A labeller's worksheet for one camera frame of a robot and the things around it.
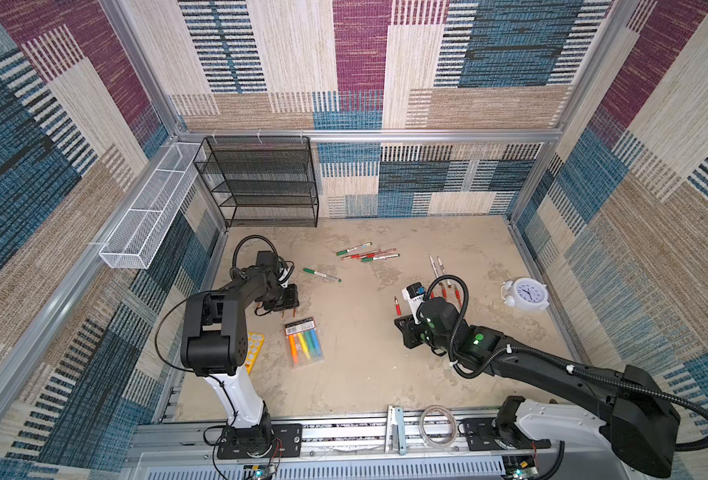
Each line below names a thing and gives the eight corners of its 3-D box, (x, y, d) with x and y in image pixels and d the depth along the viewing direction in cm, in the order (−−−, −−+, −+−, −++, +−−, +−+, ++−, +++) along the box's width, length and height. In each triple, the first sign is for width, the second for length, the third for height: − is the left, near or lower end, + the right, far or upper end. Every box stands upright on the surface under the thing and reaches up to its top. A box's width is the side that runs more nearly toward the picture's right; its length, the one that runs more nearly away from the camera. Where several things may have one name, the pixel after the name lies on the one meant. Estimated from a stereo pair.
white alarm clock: (506, 310, 98) (511, 304, 95) (497, 283, 104) (501, 277, 101) (548, 310, 98) (554, 304, 95) (536, 283, 104) (541, 277, 101)
